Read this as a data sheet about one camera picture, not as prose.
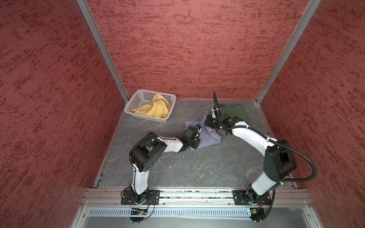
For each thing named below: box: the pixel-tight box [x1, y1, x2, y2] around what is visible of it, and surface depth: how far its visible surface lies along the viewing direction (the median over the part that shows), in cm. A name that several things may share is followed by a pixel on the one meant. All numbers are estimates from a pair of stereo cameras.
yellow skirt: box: [132, 92, 172, 119], surface depth 101 cm
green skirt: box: [220, 104, 253, 126], surface depth 115 cm
